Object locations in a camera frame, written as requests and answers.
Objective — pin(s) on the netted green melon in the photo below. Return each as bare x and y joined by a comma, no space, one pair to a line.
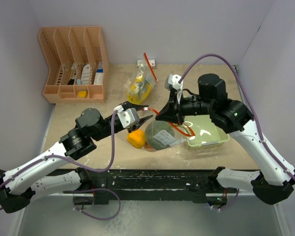
159,134

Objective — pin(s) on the yellow bell pepper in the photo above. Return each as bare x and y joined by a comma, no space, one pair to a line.
136,139

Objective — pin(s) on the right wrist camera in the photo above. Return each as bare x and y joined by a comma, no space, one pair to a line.
173,82

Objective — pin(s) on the yellow item in organizer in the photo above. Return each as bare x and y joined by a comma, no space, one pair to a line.
82,94

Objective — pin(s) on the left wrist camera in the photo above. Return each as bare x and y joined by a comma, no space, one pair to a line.
127,117

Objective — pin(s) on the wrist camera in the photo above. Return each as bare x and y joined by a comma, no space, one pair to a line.
173,82
127,117

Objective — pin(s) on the pale green plastic basket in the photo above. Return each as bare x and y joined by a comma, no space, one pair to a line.
206,132

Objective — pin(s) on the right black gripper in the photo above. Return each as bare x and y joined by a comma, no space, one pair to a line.
172,112

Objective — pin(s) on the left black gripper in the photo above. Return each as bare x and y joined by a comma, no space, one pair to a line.
138,107

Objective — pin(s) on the peach desk organizer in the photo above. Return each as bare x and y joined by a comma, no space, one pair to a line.
67,50

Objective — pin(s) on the black table edge rail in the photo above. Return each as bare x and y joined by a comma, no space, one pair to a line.
150,185

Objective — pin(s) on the orange fruit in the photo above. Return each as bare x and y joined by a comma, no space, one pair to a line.
147,146

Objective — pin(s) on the clear zip bag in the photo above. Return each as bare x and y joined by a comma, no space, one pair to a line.
182,132
146,72

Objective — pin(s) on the yellow banana bunch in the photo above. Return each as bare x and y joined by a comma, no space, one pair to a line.
138,91

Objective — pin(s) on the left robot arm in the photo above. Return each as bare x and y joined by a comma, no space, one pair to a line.
20,186

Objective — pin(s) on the white blue box organizer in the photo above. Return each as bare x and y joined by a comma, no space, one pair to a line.
99,75

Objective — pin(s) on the small green white box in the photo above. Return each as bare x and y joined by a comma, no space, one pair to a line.
151,62

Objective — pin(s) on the white remote in organizer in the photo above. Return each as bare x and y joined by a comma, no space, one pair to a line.
86,73

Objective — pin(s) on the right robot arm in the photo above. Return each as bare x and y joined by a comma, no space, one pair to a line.
273,182

